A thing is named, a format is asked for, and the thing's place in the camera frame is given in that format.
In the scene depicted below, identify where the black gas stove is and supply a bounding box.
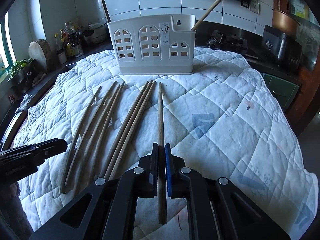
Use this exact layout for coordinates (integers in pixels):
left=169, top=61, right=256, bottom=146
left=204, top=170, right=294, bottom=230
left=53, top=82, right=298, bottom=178
left=207, top=30, right=248, bottom=56

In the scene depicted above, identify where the white quilted cloth mat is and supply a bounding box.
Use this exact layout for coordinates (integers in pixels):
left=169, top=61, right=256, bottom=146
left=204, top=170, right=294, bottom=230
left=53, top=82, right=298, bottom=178
left=13, top=48, right=318, bottom=239

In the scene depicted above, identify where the clear oil bottle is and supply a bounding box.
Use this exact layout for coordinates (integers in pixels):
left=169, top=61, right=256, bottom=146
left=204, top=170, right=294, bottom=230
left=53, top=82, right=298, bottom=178
left=54, top=33, right=67, bottom=64

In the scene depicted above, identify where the wall power socket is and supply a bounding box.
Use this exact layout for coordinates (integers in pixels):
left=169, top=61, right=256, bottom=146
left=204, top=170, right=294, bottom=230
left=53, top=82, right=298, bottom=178
left=249, top=0, right=260, bottom=14

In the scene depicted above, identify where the wooden glass cabinet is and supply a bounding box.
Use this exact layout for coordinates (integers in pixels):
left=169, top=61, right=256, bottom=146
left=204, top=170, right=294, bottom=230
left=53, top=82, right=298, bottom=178
left=273, top=0, right=319, bottom=135

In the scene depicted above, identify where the grey dish rag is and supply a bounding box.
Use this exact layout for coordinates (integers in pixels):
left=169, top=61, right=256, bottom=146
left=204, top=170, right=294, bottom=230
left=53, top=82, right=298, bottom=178
left=15, top=94, right=32, bottom=114

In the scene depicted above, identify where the metal cooking pot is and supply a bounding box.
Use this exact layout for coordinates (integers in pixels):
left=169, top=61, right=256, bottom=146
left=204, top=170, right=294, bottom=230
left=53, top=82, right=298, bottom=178
left=83, top=23, right=107, bottom=44

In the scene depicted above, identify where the metal bowl of greens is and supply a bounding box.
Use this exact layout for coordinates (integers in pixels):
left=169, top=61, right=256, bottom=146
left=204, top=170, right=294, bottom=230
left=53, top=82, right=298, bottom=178
left=8, top=58, right=35, bottom=94

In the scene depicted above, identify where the round wooden cutting board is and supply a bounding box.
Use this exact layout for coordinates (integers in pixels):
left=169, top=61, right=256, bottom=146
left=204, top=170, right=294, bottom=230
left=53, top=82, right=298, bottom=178
left=28, top=39, right=53, bottom=73

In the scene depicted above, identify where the wooden chopstick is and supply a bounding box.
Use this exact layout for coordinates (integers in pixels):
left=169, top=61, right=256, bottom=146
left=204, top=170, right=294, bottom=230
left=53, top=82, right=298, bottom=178
left=89, top=82, right=124, bottom=181
left=105, top=81, right=156, bottom=180
left=74, top=82, right=124, bottom=196
left=65, top=81, right=117, bottom=187
left=99, top=81, right=149, bottom=177
left=191, top=0, right=222, bottom=31
left=100, top=81, right=152, bottom=180
left=157, top=83, right=167, bottom=225

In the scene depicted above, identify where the white plastic utensil holder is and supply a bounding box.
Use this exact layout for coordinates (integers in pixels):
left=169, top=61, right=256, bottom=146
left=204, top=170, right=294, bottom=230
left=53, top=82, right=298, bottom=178
left=108, top=14, right=196, bottom=75

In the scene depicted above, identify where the copper coloured pot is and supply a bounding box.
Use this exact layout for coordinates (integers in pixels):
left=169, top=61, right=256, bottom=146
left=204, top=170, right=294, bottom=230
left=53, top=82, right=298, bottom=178
left=272, top=9, right=300, bottom=38

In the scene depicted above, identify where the dark soy sauce bottle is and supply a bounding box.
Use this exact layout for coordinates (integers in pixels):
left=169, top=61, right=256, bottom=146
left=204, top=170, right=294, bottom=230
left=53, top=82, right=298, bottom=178
left=62, top=22, right=83, bottom=58

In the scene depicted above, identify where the wooden chopstick crossing under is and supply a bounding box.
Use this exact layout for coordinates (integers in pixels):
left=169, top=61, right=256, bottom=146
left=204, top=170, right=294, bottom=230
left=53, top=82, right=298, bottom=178
left=59, top=86, right=102, bottom=193

